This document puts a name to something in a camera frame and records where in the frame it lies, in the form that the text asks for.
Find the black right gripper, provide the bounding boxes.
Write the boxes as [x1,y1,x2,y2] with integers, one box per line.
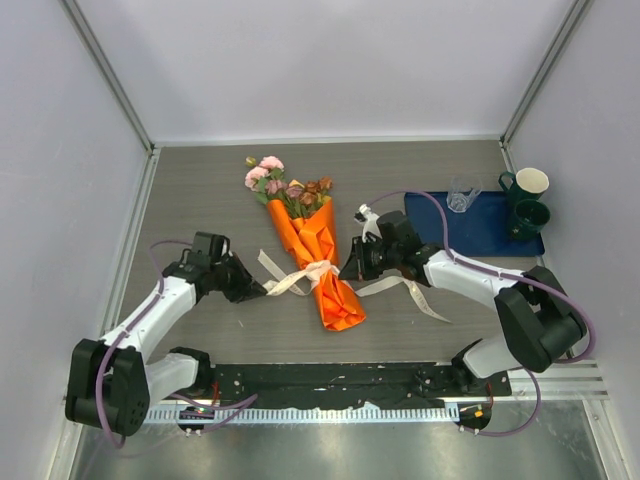
[339,236,401,282]

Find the orange wrapping paper sheet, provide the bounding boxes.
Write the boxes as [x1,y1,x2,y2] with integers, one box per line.
[266,196,366,332]

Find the cream printed ribbon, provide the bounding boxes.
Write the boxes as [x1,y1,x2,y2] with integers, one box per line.
[257,250,451,324]

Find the orange fake flower stem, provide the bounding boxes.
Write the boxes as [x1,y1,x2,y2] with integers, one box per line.
[299,176,333,211]

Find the pink fake flower stem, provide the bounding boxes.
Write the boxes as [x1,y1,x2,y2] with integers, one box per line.
[244,156,287,205]
[265,179,305,218]

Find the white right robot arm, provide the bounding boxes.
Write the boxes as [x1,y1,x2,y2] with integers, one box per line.
[339,205,588,395]

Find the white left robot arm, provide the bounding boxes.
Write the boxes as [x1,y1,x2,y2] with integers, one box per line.
[65,232,267,448]

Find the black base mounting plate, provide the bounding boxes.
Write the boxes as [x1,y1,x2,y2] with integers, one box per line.
[212,362,512,410]

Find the blue plastic tray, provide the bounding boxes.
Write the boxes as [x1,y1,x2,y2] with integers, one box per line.
[404,192,545,257]

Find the clear plastic cup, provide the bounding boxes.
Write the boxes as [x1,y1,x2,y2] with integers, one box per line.
[446,174,483,213]

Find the dark green mug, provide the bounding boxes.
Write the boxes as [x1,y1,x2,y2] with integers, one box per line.
[507,199,551,241]

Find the green mug white interior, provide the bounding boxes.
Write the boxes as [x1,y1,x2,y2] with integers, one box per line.
[498,167,550,207]

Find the aluminium front rail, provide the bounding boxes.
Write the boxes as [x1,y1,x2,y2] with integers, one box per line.
[62,359,610,426]

